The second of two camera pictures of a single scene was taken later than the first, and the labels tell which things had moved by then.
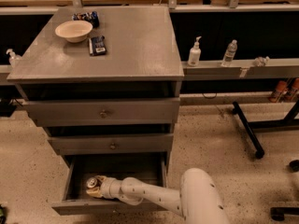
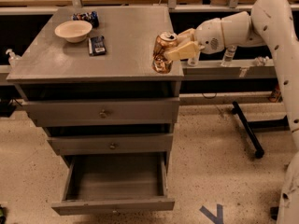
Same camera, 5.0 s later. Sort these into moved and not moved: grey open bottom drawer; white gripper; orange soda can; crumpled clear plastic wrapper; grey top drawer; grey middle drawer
Moved: orange soda can; white gripper
Not moved: grey top drawer; crumpled clear plastic wrapper; grey middle drawer; grey open bottom drawer
